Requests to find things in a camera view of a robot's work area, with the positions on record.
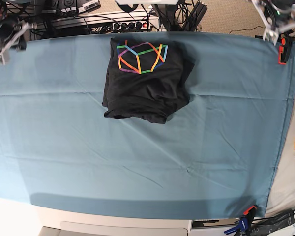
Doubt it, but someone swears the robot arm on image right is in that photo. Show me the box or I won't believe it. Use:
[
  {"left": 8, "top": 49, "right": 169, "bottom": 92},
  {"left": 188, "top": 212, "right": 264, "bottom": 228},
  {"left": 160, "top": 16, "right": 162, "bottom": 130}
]
[{"left": 250, "top": 0, "right": 295, "bottom": 34}]

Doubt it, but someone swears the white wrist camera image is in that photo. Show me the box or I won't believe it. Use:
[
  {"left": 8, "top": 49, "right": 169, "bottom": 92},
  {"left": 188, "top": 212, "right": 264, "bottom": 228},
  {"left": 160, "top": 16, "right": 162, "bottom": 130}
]
[
  {"left": 0, "top": 51, "right": 10, "bottom": 65},
  {"left": 262, "top": 29, "right": 280, "bottom": 46}
]

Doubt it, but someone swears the teal table cloth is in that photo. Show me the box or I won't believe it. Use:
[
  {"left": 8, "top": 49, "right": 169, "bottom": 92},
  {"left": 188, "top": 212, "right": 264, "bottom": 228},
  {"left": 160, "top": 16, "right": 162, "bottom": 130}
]
[{"left": 0, "top": 32, "right": 295, "bottom": 219}]

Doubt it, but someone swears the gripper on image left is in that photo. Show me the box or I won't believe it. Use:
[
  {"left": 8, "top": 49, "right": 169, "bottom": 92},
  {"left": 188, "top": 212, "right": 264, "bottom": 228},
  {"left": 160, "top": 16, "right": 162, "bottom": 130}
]
[{"left": 0, "top": 22, "right": 37, "bottom": 54}]

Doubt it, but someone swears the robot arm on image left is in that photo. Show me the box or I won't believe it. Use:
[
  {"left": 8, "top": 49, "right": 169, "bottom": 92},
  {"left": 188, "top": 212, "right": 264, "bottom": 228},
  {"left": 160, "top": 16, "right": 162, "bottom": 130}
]
[{"left": 0, "top": 0, "right": 36, "bottom": 53}]

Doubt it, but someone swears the orange black clamp top right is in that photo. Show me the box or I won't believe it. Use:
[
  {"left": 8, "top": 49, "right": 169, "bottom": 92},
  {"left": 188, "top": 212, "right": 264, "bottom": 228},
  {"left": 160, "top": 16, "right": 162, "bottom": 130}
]
[{"left": 278, "top": 34, "right": 293, "bottom": 65}]

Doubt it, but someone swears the black plastic bag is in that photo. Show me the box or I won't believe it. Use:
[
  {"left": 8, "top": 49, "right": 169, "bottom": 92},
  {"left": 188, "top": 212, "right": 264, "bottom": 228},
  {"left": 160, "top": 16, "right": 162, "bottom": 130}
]
[{"left": 246, "top": 209, "right": 295, "bottom": 236}]

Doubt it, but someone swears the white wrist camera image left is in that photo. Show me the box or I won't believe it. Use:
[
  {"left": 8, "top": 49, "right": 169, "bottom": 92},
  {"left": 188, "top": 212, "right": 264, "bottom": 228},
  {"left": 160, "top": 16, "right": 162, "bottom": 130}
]
[{"left": 0, "top": 51, "right": 10, "bottom": 65}]

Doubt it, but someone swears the white power strip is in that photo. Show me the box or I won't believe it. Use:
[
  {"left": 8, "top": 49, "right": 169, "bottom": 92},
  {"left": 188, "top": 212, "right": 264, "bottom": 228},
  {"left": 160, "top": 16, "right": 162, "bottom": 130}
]
[{"left": 51, "top": 15, "right": 161, "bottom": 32}]

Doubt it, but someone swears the dark grey T-shirt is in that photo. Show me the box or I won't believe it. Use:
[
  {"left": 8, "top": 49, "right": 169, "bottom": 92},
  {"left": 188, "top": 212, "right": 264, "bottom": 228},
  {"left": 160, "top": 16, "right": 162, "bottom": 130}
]
[{"left": 102, "top": 38, "right": 194, "bottom": 124}]

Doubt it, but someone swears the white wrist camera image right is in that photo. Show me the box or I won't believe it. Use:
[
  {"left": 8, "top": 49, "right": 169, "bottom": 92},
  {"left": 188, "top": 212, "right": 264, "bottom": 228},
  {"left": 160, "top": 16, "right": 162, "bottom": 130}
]
[{"left": 262, "top": 29, "right": 280, "bottom": 46}]

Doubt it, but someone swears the blue orange clamp bottom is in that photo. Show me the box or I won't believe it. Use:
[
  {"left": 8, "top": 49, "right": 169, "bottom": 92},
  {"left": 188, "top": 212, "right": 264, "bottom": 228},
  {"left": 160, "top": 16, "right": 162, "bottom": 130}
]
[{"left": 224, "top": 205, "right": 258, "bottom": 236}]

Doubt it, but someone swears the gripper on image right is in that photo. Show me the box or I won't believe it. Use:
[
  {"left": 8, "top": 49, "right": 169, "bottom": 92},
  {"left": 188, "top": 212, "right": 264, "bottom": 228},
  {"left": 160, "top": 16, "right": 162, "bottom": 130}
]
[{"left": 250, "top": 0, "right": 295, "bottom": 33}]

